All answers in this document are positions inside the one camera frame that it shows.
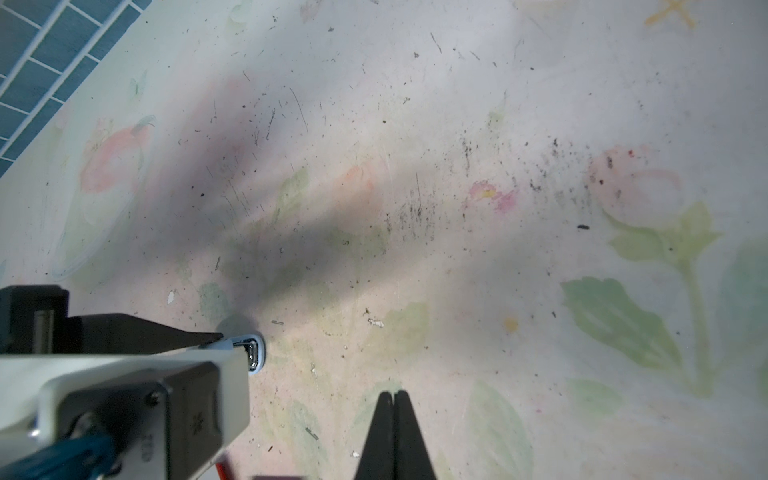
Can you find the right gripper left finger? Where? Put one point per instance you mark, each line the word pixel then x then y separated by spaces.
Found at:
pixel 377 460

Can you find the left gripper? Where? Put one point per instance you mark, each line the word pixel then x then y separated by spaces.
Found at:
pixel 31 313

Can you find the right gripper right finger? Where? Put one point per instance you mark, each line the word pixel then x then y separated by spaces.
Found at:
pixel 411 458

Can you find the blue mini stapler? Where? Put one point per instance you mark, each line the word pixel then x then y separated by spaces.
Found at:
pixel 253 345

